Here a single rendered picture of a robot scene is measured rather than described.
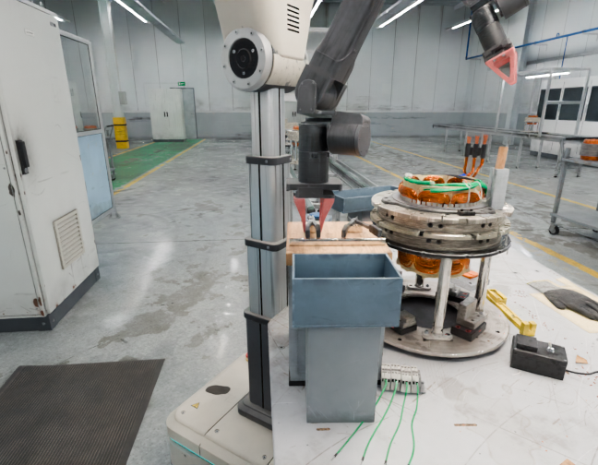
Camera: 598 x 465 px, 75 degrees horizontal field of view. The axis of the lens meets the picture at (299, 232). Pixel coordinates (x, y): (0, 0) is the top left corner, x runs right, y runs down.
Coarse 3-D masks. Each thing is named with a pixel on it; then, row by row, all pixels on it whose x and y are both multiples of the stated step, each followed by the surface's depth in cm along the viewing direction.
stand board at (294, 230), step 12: (288, 228) 83; (300, 228) 83; (324, 228) 83; (336, 228) 83; (288, 240) 75; (288, 252) 69; (300, 252) 69; (312, 252) 69; (324, 252) 69; (336, 252) 69; (348, 252) 69; (360, 252) 69; (372, 252) 69; (384, 252) 69; (288, 264) 69
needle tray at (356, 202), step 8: (336, 192) 120; (344, 192) 122; (352, 192) 123; (360, 192) 124; (368, 192) 126; (376, 192) 127; (336, 200) 114; (344, 200) 110; (352, 200) 111; (360, 200) 112; (368, 200) 114; (336, 208) 114; (344, 208) 111; (352, 208) 112; (360, 208) 113; (368, 208) 114; (352, 216) 121; (360, 216) 117; (368, 216) 117
